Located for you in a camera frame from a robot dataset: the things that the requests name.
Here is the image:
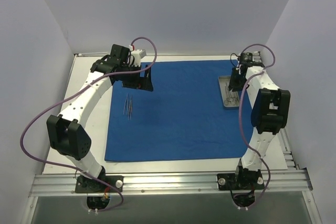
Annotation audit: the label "metal instrument tray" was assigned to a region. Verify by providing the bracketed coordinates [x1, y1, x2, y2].
[218, 76, 240, 109]

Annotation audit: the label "steel tweezers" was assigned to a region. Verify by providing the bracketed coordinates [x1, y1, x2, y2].
[128, 95, 133, 115]
[123, 94, 129, 114]

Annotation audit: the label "blue surgical cloth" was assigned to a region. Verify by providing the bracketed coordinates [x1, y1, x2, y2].
[104, 60, 253, 162]

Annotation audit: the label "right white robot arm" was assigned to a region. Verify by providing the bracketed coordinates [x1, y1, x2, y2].
[228, 52, 291, 189]

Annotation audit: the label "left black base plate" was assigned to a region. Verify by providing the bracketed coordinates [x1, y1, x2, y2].
[75, 175, 124, 194]

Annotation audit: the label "surgical scissors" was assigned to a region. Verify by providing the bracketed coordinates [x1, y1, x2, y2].
[224, 83, 240, 108]

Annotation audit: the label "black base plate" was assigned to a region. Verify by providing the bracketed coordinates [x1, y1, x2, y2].
[216, 172, 265, 191]
[75, 175, 124, 194]

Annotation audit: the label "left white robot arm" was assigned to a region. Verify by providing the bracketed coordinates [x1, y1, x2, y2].
[46, 44, 153, 192]

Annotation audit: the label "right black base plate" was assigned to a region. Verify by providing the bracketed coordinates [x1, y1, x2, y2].
[216, 172, 265, 191]

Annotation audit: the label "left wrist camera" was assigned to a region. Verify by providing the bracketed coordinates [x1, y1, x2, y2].
[129, 49, 146, 67]

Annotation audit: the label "front aluminium rail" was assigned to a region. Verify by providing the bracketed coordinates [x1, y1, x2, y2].
[30, 169, 312, 197]

